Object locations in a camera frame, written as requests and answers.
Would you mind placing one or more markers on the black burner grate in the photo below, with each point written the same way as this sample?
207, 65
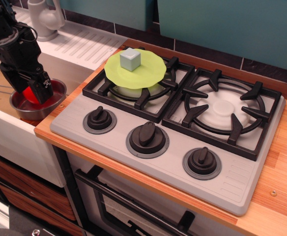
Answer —
100, 88
246, 142

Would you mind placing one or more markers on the pale blue cube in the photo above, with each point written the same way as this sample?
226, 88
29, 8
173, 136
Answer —
130, 59

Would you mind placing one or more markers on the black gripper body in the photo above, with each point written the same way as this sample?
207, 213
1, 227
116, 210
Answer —
19, 51

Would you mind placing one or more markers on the toy oven door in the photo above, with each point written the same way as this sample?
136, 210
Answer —
123, 208

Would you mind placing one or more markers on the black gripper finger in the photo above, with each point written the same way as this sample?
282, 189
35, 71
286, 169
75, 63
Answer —
16, 81
41, 87

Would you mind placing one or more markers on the black oven door handle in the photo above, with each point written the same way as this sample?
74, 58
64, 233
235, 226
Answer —
181, 229

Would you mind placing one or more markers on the light green plate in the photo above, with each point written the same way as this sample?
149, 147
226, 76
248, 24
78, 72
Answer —
150, 72

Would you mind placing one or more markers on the red toy tomato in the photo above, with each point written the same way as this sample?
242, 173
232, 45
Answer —
29, 96

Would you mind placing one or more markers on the lower wooden drawer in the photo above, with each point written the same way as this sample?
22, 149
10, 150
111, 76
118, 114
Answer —
33, 207

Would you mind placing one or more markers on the black left burner grate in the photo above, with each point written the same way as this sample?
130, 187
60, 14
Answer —
100, 88

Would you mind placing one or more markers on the black stove knob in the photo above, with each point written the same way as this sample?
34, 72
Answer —
202, 163
147, 141
99, 121

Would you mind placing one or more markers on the stainless steel pot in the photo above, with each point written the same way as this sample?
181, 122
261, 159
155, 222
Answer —
14, 104

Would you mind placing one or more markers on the black middle stove knob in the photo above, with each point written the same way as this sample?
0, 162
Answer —
147, 141

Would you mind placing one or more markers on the grey toy faucet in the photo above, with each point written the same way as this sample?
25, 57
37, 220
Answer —
46, 22

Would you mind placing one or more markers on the white left burner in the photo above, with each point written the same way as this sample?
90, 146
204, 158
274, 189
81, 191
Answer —
156, 91

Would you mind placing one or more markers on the teal cabinet left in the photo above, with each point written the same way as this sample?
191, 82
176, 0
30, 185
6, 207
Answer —
136, 14

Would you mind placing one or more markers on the black right burner grate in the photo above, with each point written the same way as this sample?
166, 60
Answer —
246, 142

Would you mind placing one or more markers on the white burner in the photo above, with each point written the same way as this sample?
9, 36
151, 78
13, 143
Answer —
156, 91
221, 105

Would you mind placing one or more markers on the black right stove knob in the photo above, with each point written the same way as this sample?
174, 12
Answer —
202, 163

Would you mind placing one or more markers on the upper wooden drawer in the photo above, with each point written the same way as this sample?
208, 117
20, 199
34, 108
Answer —
32, 186

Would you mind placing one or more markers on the grey toy stove top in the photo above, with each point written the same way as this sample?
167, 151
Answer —
231, 190

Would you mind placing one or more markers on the black left stove knob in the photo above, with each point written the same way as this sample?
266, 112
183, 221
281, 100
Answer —
99, 121

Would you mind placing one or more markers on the white right burner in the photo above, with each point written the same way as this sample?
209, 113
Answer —
221, 105

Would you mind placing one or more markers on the wooden drawer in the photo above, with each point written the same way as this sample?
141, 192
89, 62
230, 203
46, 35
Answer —
33, 207
32, 186

